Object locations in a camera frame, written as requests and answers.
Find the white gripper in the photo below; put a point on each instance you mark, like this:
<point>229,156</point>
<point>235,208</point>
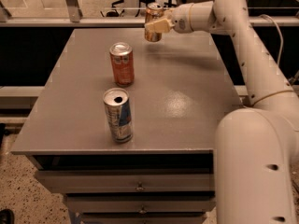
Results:
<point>179,19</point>

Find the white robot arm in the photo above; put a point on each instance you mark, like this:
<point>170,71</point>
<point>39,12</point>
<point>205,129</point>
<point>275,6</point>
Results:
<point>256,145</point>

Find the blue silver energy drink can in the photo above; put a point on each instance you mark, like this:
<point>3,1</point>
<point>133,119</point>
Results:
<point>118,111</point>

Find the grey drawer cabinet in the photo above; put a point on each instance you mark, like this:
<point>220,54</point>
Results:
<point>180,94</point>

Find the top grey drawer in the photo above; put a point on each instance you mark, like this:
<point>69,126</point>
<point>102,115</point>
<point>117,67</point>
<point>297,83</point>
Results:
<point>67,182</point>

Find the grey drawer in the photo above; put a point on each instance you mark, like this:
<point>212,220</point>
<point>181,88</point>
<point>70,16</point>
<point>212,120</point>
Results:
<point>67,182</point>
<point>144,219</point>
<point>146,203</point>

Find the middle grey drawer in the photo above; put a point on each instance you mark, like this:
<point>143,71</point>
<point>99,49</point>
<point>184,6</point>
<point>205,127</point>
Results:
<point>146,203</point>

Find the bottom grey drawer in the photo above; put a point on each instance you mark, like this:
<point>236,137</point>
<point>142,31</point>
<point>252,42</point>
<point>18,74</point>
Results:
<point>144,219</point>

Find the black shoe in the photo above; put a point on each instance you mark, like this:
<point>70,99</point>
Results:
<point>6,216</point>

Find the metal window railing frame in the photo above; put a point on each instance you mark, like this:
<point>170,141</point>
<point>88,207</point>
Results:
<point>131,13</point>

